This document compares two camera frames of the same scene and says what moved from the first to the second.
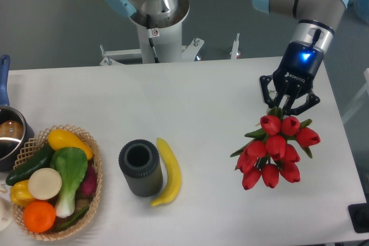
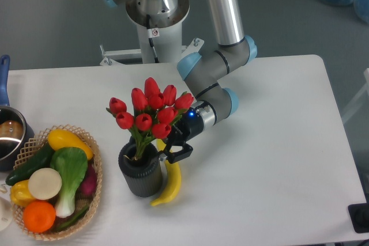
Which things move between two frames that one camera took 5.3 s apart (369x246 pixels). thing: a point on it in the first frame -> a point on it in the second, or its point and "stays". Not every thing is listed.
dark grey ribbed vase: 139,162 stays
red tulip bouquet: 274,148 -> 152,112
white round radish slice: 44,184 stays
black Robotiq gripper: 299,65 -> 188,127
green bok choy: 72,163 stays
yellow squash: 60,138 stays
